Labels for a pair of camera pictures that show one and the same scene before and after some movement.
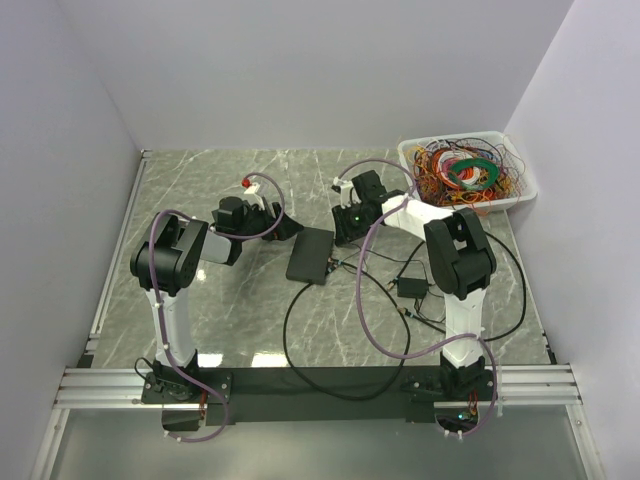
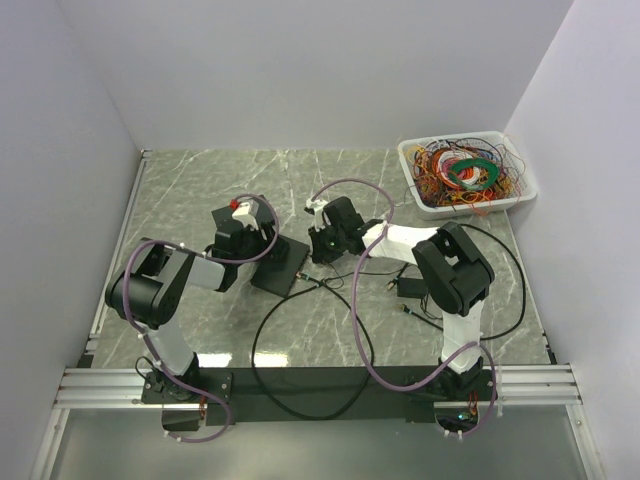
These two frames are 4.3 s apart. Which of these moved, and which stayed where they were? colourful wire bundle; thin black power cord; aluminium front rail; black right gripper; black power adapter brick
Moved: thin black power cord; black right gripper
Stayed: aluminium front rail; black power adapter brick; colourful wire bundle
